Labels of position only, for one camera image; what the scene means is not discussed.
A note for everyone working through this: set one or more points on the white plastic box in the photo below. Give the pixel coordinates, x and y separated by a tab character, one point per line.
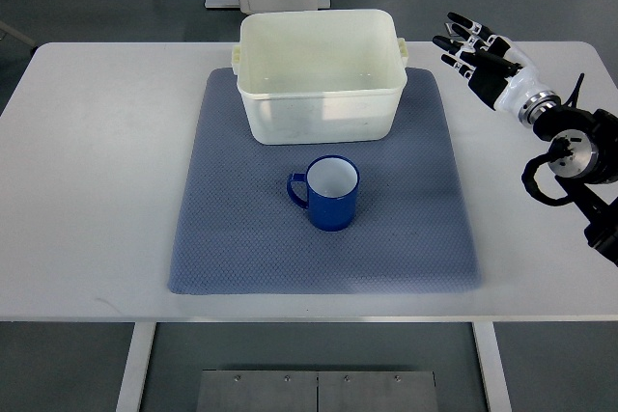
320	77

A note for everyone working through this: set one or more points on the small grey floor plate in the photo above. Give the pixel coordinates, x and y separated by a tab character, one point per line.
451	31

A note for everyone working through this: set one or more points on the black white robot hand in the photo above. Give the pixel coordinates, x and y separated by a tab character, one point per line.
496	71

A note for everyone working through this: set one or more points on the blue textured mat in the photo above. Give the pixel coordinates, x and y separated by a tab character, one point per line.
383	216

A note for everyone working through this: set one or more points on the white table right leg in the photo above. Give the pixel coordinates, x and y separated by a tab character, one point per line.
490	363

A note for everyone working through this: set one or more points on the white table left leg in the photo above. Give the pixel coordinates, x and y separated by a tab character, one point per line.
136	367

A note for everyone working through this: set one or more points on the white table leg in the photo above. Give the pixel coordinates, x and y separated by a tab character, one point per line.
490	363
136	367

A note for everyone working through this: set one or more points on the blue enamel mug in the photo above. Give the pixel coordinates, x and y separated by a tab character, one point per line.
327	190

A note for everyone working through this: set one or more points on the grey pedestal foot bar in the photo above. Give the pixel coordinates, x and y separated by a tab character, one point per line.
235	4

